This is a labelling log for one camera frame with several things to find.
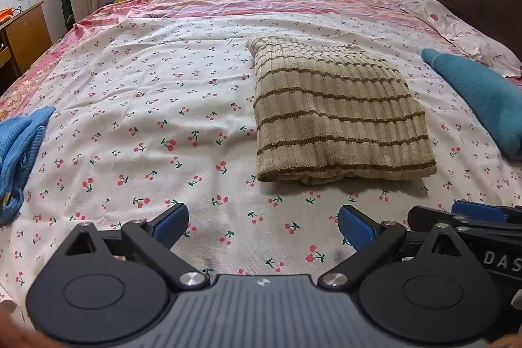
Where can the orange plastic item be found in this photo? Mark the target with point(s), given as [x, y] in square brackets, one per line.
[8, 15]

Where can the pink floral blanket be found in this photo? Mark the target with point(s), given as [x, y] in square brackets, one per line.
[244, 1]

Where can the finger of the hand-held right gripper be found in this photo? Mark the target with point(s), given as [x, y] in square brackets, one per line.
[428, 216]
[478, 210]

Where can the blue knit sweater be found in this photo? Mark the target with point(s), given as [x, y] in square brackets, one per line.
[18, 152]

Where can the wooden desk cabinet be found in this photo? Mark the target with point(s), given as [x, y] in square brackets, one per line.
[26, 36]

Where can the teal fleece cloth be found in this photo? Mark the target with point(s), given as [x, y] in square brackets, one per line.
[477, 95]

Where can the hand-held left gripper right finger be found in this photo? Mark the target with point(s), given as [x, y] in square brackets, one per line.
[356, 229]

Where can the beige striped knit sweater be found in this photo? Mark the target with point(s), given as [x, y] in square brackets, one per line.
[334, 111]

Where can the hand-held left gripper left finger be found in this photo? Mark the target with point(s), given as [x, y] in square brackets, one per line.
[171, 226]

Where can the white cherry print sheet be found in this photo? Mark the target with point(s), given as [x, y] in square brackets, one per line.
[142, 95]

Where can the pink dotted pillow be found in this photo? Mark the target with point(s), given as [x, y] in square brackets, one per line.
[461, 32]

